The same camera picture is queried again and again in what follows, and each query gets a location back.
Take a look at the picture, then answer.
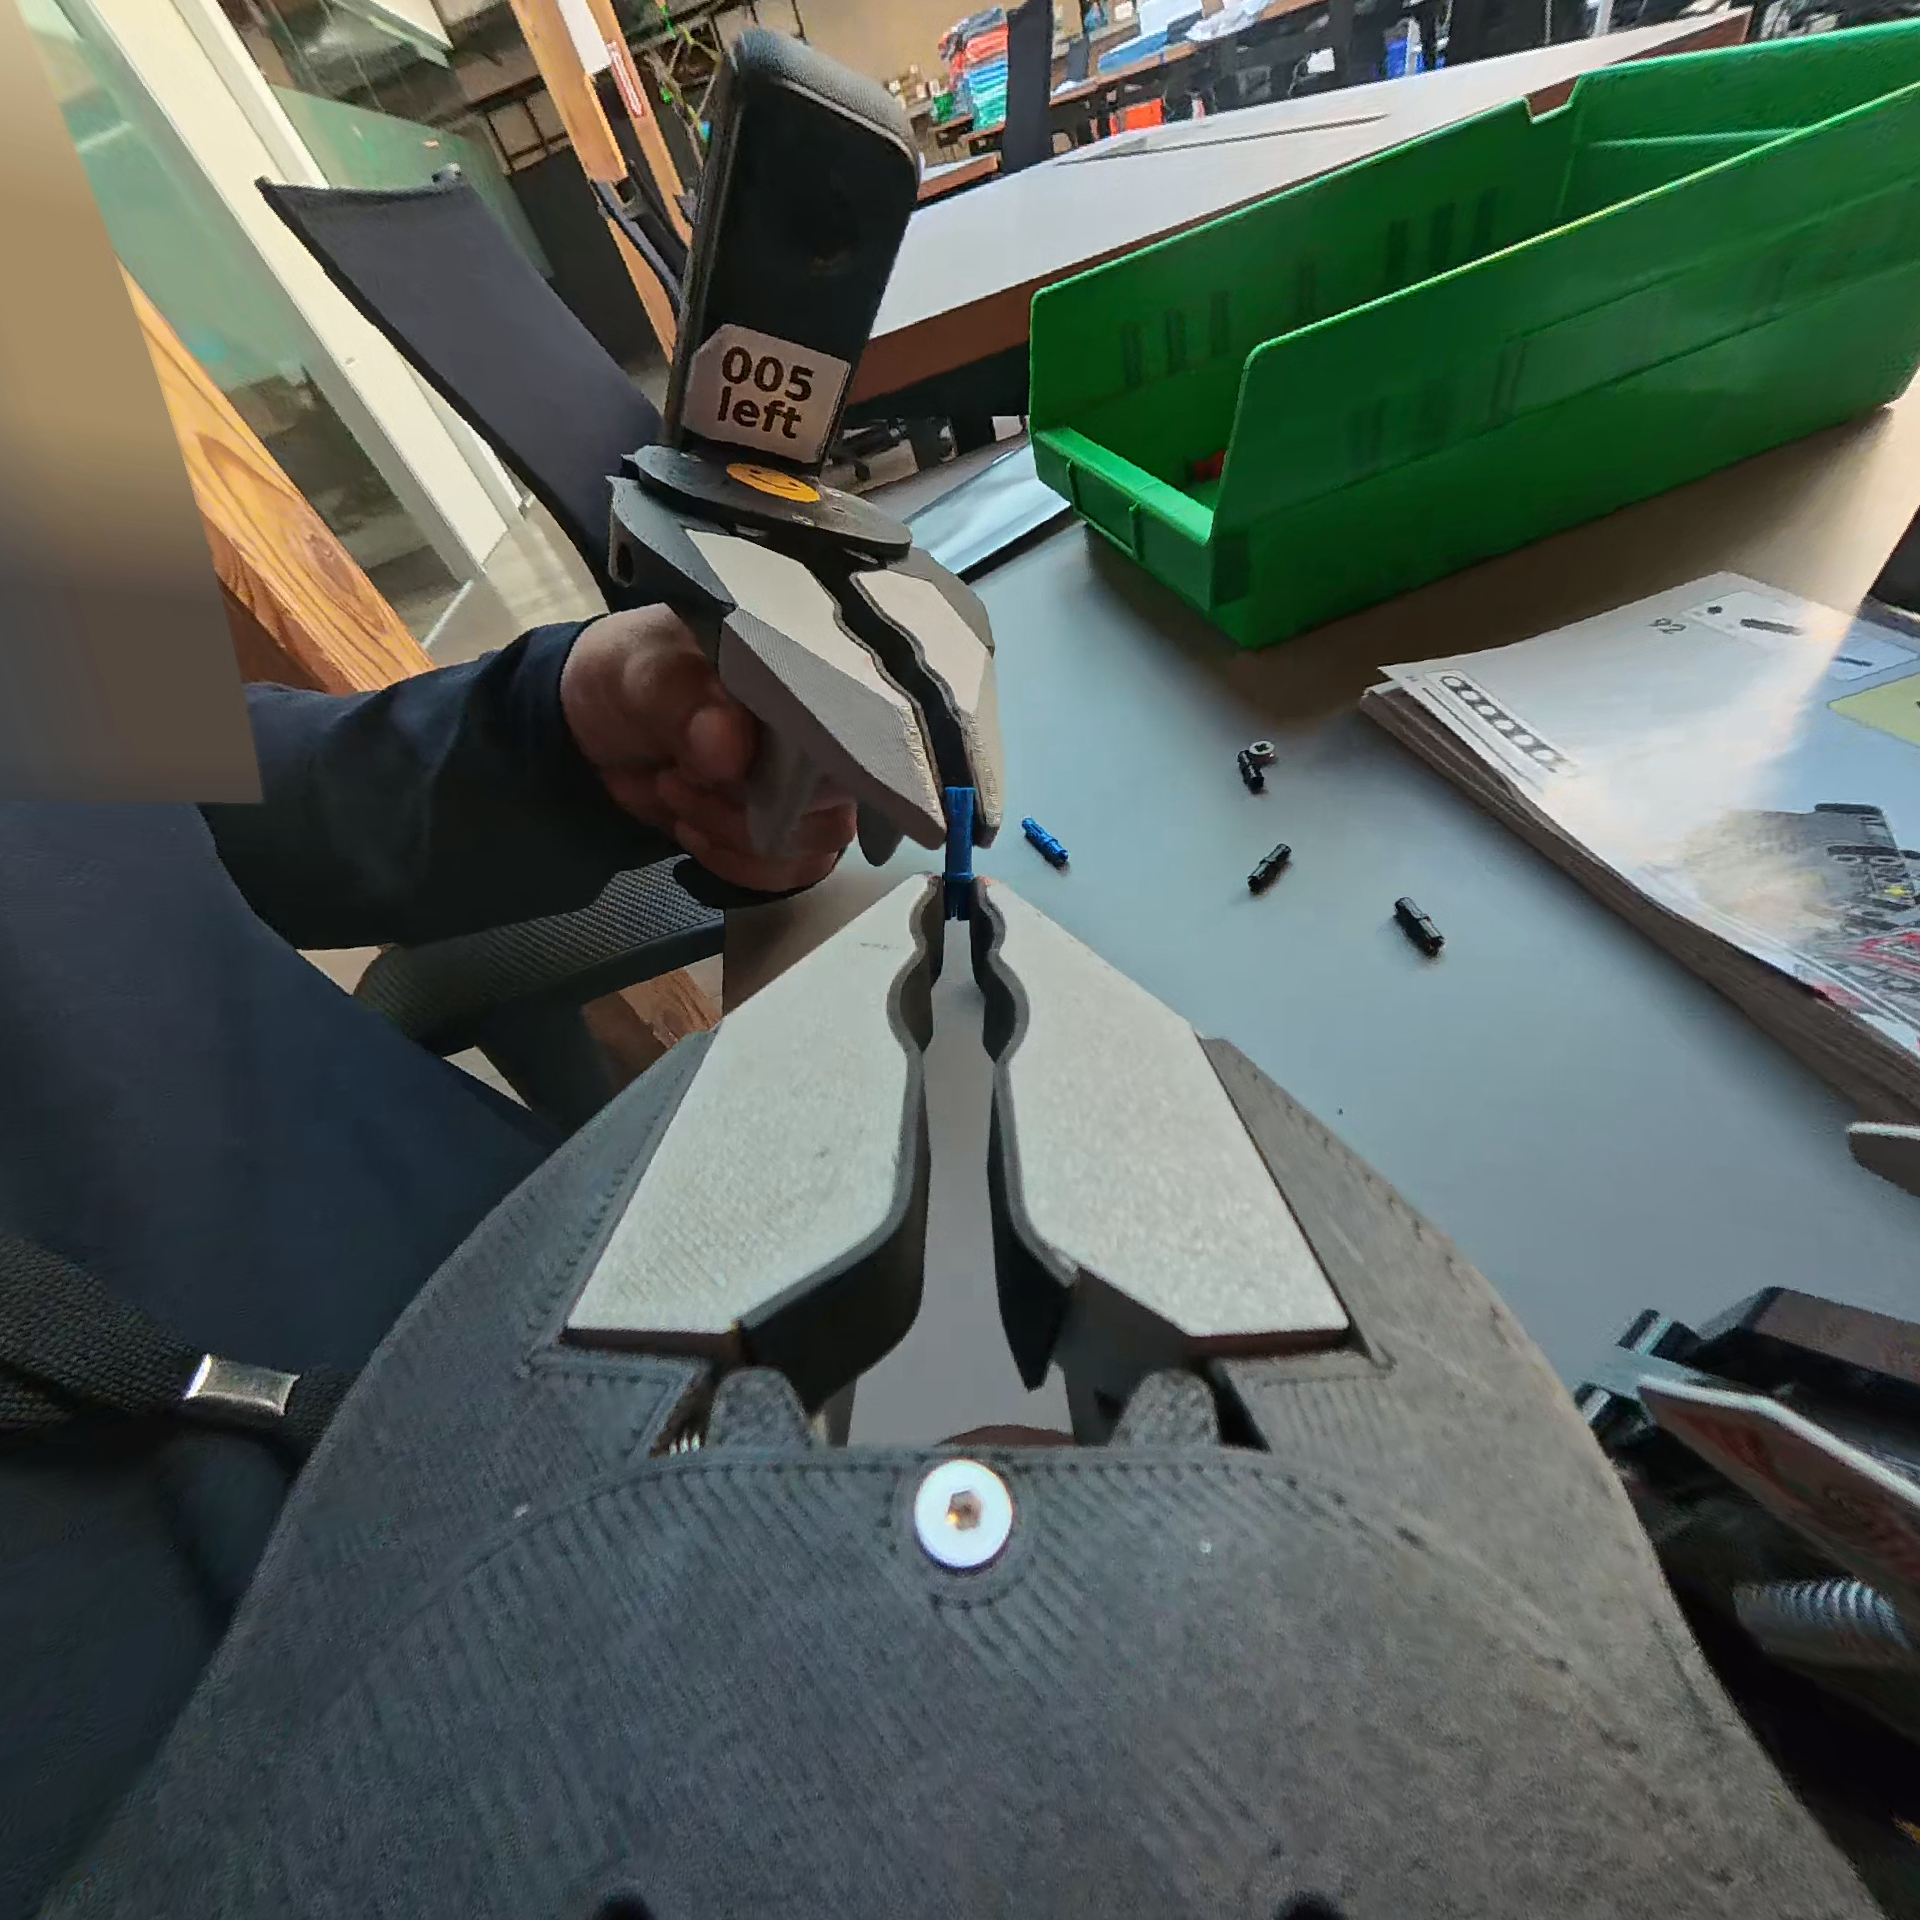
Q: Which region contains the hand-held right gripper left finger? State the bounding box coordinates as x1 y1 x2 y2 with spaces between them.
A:
565 873 945 1415

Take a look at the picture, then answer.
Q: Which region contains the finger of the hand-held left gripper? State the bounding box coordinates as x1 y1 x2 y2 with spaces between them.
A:
690 528 953 873
854 551 1009 845

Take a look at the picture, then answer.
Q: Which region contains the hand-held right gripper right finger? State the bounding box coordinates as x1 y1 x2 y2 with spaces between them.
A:
976 877 1355 1445

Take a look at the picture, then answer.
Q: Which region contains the person's left forearm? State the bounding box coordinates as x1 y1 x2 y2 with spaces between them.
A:
201 618 676 952

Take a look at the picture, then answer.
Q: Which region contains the lego instruction booklet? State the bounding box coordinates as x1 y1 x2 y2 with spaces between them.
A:
1362 570 1920 1121

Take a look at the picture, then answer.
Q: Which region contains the person's left hand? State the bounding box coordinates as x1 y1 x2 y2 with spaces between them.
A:
563 608 857 904

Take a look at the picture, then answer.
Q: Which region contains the person's dark clothed torso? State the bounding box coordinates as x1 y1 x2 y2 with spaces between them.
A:
0 802 558 1920

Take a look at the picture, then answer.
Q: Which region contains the green plastic bin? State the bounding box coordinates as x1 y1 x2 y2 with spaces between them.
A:
1028 19 1920 650

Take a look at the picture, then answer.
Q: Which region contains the black strap with metal buckle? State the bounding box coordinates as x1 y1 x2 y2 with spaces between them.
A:
0 1233 354 1465

